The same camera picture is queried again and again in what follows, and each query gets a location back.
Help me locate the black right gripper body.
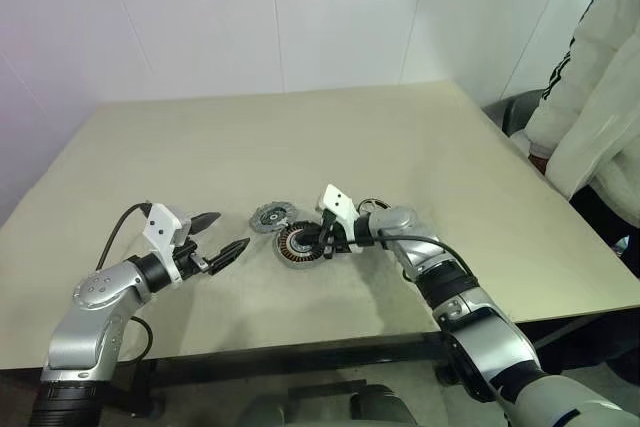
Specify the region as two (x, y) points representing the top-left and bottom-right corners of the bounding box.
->
(321, 210), (355, 255)

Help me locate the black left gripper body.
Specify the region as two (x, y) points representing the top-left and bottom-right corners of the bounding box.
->
(172, 240), (212, 282)

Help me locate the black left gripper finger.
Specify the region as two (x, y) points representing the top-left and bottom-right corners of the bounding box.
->
(207, 236), (252, 277)
(189, 210), (223, 236)

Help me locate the motor stator with copper windings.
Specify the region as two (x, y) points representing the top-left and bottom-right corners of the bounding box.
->
(272, 221), (331, 271)

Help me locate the silver toothed gear plate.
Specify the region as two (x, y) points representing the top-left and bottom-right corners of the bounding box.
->
(249, 200), (295, 234)

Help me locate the folding chair with dark backrest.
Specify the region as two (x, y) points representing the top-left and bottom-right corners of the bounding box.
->
(482, 89), (546, 138)

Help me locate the person in white jacket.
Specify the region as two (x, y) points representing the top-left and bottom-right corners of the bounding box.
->
(527, 0), (640, 281)

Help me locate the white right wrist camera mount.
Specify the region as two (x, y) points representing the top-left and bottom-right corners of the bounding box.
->
(317, 184), (361, 243)

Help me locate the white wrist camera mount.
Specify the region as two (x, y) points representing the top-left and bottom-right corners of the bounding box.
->
(142, 203), (194, 284)
(317, 184), (361, 243)

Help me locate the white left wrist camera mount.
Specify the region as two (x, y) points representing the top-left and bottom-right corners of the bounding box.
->
(142, 203), (194, 284)

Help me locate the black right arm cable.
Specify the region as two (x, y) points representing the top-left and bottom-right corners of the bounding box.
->
(349, 229), (479, 288)

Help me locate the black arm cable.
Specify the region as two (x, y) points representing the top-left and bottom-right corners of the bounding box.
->
(97, 202), (154, 363)
(349, 229), (479, 288)

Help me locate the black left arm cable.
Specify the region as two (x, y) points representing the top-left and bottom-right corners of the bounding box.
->
(97, 202), (154, 363)

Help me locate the black table frame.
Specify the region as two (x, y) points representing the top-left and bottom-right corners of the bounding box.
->
(114, 331), (466, 398)

